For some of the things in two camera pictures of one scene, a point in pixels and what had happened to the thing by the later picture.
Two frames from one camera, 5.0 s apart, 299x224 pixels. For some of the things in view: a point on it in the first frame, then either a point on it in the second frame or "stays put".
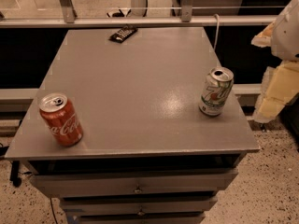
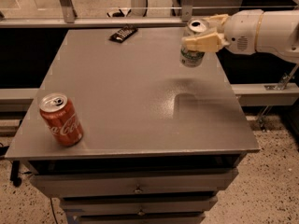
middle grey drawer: (192, 204) stays put
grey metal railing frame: (66, 18) stays put
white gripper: (288, 36) -> (241, 32)
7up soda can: (216, 91) -> (193, 28)
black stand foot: (17, 181) stays put
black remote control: (127, 31) stays put
